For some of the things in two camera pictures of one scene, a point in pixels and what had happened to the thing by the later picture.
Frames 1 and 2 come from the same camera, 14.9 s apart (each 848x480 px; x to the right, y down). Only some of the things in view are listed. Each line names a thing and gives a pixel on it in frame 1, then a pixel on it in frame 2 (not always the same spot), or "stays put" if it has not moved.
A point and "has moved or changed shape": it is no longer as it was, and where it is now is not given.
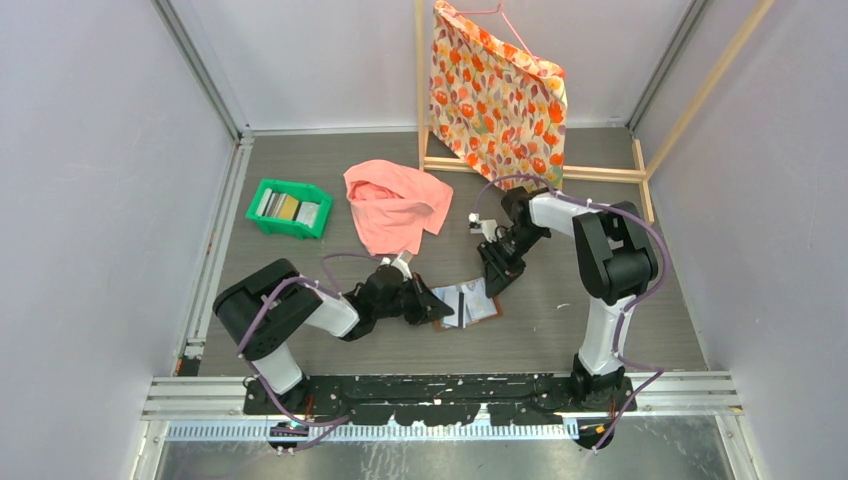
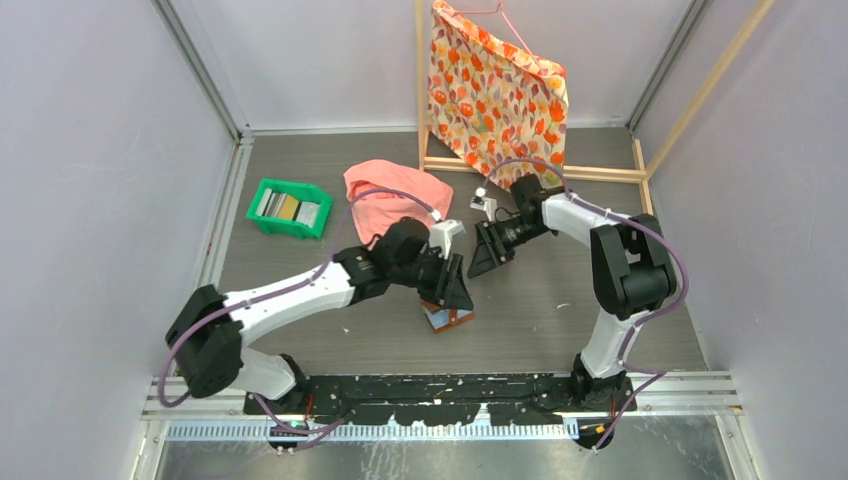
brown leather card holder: [470, 302] has moved or changed shape
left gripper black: [428, 306] to [448, 287]
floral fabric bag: [501, 111] stays put
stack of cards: [283, 205] stays put
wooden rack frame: [641, 173] stays put
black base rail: [524, 399] stays put
